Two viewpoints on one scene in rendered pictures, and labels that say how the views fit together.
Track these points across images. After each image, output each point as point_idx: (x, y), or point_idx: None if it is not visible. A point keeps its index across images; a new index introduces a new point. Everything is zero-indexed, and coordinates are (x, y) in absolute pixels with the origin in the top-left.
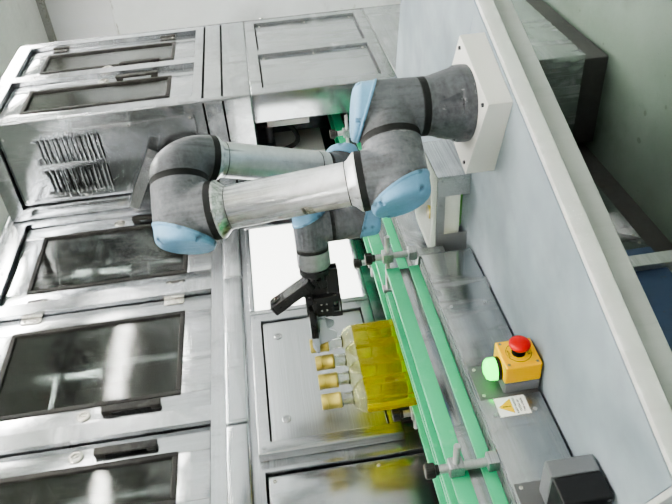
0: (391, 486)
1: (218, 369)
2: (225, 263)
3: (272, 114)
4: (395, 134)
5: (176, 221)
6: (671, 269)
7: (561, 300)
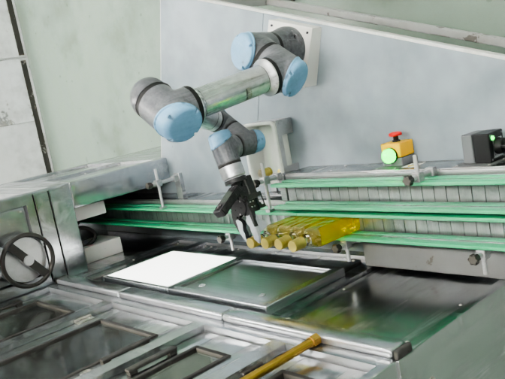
0: (363, 289)
1: (174, 313)
2: (110, 289)
3: (86, 198)
4: (276, 45)
5: (179, 101)
6: None
7: (409, 83)
